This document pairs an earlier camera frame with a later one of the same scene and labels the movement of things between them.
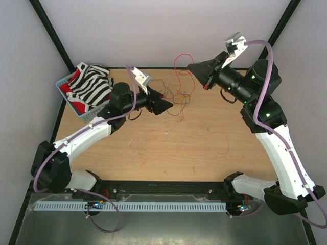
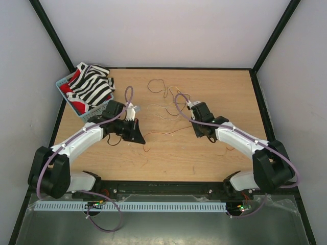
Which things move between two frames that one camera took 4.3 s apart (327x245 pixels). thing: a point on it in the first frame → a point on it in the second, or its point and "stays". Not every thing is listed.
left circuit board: x=93 y=205 stays
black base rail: x=142 y=191 stays
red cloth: x=78 y=106 stays
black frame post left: x=46 y=23 stays
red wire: x=179 y=81 → x=160 y=132
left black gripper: x=159 y=104 → x=134 y=134
